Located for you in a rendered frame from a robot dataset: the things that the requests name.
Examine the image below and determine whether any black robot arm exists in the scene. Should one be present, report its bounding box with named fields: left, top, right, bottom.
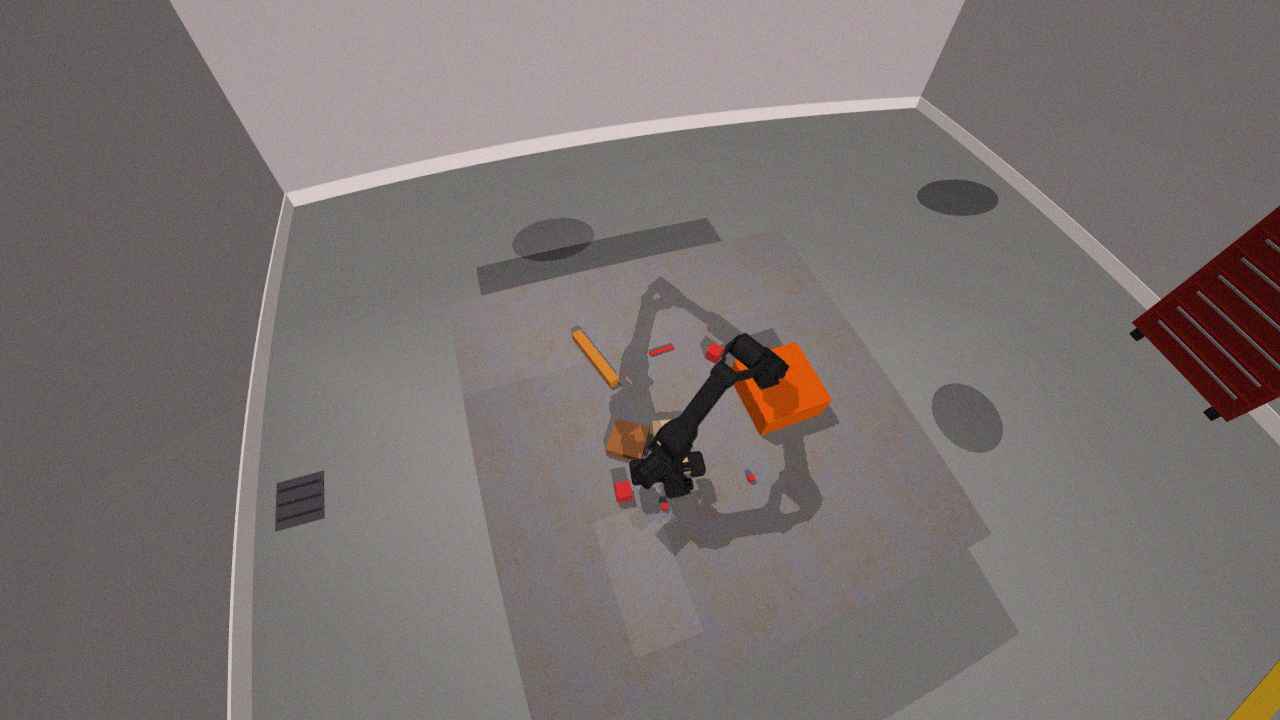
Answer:
left=632, top=333, right=788, bottom=498

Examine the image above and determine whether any orange rectangular bar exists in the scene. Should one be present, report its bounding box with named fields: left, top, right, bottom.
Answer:
left=571, top=329, right=620, bottom=388

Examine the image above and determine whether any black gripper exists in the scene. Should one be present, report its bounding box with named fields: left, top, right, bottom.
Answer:
left=628, top=451, right=707, bottom=486

